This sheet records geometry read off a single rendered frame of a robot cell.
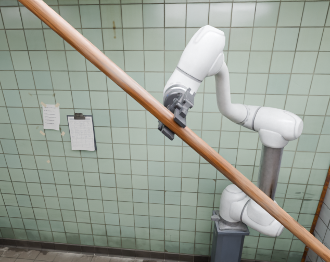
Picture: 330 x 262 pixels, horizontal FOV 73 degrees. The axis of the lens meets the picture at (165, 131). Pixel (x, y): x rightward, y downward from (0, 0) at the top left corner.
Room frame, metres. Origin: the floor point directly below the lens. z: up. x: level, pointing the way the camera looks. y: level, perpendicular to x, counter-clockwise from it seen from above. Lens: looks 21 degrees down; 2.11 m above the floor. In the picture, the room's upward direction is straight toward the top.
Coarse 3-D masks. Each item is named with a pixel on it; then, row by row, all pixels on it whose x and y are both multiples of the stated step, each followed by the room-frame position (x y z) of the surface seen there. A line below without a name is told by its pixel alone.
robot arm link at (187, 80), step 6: (174, 72) 0.76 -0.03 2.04; (180, 72) 0.74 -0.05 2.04; (174, 78) 0.74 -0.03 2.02; (180, 78) 0.73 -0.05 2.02; (186, 78) 0.73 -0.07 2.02; (192, 78) 0.73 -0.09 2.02; (168, 84) 0.75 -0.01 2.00; (186, 84) 0.73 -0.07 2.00; (192, 84) 0.73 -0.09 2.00; (198, 84) 0.75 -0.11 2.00
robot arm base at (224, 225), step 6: (216, 210) 1.29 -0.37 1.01; (216, 216) 1.21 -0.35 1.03; (222, 222) 1.16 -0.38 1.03; (228, 222) 1.14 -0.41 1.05; (234, 222) 1.13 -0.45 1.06; (240, 222) 1.14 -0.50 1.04; (222, 228) 1.12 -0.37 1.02; (228, 228) 1.12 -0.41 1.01; (234, 228) 1.12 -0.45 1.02; (240, 228) 1.12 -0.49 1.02; (246, 228) 1.12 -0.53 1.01
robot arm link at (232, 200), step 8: (232, 184) 1.24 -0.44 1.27; (224, 192) 1.19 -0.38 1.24; (232, 192) 1.16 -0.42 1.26; (240, 192) 1.16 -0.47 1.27; (224, 200) 1.16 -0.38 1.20; (232, 200) 1.13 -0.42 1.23; (240, 200) 1.13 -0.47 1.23; (248, 200) 1.13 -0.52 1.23; (224, 208) 1.15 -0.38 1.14; (232, 208) 1.12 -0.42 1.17; (240, 208) 1.09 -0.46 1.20; (224, 216) 1.15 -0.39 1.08; (232, 216) 1.12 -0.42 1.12; (240, 216) 1.08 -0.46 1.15
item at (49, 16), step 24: (24, 0) 0.46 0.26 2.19; (48, 24) 0.46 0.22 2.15; (96, 48) 0.47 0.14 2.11; (120, 72) 0.46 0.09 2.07; (144, 96) 0.45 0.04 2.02; (168, 120) 0.44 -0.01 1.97; (192, 144) 0.44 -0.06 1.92; (216, 168) 0.44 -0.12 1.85; (288, 216) 0.43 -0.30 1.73; (312, 240) 0.42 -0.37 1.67
